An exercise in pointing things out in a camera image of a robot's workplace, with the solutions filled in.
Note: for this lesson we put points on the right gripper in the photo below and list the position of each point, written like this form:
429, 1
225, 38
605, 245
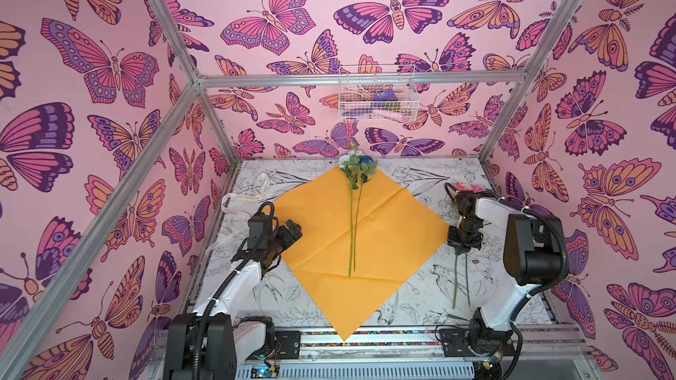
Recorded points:
464, 237

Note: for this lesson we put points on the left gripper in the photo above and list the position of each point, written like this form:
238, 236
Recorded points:
286, 238

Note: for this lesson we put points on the orange wrapping paper sheet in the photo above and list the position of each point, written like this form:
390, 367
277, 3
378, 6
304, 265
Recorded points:
357, 249

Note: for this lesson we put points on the white fake flower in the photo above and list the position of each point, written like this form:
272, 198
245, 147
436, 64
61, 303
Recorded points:
350, 166

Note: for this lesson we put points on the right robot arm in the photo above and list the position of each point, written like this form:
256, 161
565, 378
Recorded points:
535, 258

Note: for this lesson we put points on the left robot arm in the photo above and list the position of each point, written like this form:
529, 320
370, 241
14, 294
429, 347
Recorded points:
208, 342

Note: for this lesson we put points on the white ribbon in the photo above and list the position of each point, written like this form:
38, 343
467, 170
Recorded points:
239, 216

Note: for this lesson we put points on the green circuit board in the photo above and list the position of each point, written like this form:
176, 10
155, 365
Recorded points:
263, 371

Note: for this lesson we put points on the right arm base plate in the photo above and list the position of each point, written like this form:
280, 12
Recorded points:
459, 342

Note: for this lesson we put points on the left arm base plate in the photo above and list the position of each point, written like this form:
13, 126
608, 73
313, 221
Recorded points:
257, 343

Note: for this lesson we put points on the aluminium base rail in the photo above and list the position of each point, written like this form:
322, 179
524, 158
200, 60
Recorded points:
549, 352

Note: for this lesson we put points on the white wire basket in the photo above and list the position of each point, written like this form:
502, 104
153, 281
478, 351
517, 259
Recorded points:
374, 93

